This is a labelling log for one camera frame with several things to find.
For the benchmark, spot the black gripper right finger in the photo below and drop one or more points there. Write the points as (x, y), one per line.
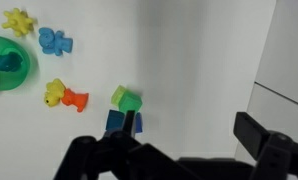
(252, 133)

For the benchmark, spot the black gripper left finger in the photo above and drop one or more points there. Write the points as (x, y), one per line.
(89, 156)

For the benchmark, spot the yellow spiky rubber toy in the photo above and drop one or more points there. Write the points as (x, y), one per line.
(18, 22)

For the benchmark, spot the orange rubber animal toy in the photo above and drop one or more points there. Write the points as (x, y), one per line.
(75, 99)

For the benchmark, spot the green plastic bowl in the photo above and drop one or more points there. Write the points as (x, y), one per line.
(9, 63)

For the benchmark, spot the teal rubber toy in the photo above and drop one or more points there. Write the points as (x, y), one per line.
(9, 62)

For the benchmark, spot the blue block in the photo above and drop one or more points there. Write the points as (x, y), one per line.
(115, 120)

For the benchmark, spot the light green block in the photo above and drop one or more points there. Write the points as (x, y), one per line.
(117, 95)

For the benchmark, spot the dark green block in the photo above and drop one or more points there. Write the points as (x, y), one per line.
(130, 102)

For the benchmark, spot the white cabinet panel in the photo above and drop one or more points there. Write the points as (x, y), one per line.
(285, 66)

